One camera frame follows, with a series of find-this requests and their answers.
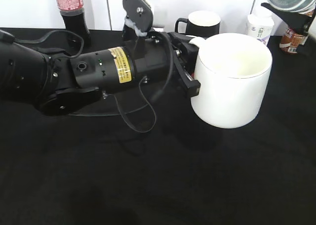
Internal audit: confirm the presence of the black mug white inside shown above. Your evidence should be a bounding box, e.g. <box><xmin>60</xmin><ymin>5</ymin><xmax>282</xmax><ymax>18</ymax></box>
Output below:
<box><xmin>175</xmin><ymin>10</ymin><xmax>221</xmax><ymax>38</ymax></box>

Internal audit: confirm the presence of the black table mat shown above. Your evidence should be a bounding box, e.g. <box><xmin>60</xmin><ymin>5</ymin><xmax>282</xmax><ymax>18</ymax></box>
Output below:
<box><xmin>0</xmin><ymin>36</ymin><xmax>316</xmax><ymax>225</ymax></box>

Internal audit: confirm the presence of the brown drink bottle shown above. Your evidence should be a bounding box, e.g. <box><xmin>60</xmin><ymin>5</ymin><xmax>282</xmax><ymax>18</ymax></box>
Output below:
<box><xmin>279</xmin><ymin>8</ymin><xmax>316</xmax><ymax>55</ymax></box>

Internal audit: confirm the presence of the white ceramic mug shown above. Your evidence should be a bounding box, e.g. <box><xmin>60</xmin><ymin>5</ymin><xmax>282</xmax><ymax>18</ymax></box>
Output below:
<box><xmin>190</xmin><ymin>33</ymin><xmax>273</xmax><ymax>129</ymax></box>

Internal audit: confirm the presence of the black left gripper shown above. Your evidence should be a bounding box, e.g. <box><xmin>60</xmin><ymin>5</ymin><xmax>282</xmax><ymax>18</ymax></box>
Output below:
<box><xmin>148</xmin><ymin>31</ymin><xmax>200</xmax><ymax>98</ymax></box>

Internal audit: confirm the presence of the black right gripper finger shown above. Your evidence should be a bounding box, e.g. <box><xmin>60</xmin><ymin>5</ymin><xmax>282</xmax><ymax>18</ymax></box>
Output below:
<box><xmin>261</xmin><ymin>2</ymin><xmax>316</xmax><ymax>35</ymax></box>

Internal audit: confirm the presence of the white plastic bottle purple label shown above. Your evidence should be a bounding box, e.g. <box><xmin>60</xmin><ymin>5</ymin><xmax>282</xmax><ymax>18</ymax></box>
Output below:
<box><xmin>246</xmin><ymin>6</ymin><xmax>275</xmax><ymax>45</ymax></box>

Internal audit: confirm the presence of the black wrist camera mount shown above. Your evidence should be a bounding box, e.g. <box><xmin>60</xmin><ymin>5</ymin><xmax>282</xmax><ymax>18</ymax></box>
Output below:
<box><xmin>122</xmin><ymin>0</ymin><xmax>154</xmax><ymax>41</ymax></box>

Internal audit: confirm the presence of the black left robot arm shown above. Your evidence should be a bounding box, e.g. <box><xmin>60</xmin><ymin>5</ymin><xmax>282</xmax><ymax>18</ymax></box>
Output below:
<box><xmin>0</xmin><ymin>31</ymin><xmax>200</xmax><ymax>116</ymax></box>

